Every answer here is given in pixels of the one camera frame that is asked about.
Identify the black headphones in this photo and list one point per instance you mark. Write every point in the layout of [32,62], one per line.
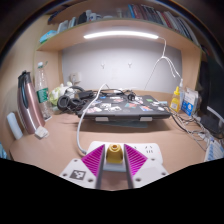
[65,101]

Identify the yellow charger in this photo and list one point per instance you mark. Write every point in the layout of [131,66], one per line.
[114,155]

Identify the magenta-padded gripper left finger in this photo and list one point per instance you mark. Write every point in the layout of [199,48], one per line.
[75,171]

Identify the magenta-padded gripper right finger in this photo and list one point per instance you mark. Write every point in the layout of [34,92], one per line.
[151,170]

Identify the white wall socket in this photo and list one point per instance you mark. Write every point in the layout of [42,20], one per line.
[74,77]

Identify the yellow squeeze bottle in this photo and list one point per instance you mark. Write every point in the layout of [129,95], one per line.
[175,101]

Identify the plastic water bottle green label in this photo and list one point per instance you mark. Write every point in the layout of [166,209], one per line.
[42,93]

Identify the clear pump bottle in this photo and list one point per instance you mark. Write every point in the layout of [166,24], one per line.
[182,90]

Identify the black monitor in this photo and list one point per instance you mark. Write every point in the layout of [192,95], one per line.
[213,93]

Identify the wooden shelf unit with books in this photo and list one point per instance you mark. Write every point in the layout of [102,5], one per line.
[116,25]

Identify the small white adapter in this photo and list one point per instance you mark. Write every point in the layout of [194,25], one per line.
[41,132]

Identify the white green plastic bag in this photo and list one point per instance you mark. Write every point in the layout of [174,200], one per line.
[56,95]

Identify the black laptop with stickers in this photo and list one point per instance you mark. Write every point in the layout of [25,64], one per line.
[123,106]

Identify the pink thermos flask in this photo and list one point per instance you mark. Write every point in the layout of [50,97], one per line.
[30,106]

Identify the white power strip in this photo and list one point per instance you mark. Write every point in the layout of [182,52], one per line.
[150,150]

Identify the white light bar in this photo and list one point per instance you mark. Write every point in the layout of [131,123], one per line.
[120,34]

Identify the blue white carton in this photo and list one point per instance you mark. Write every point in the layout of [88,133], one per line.
[190,102]

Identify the white wall hook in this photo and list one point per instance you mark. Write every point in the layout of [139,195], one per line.
[103,64]
[129,63]

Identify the grey laptop stand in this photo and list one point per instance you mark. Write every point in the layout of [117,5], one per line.
[123,122]

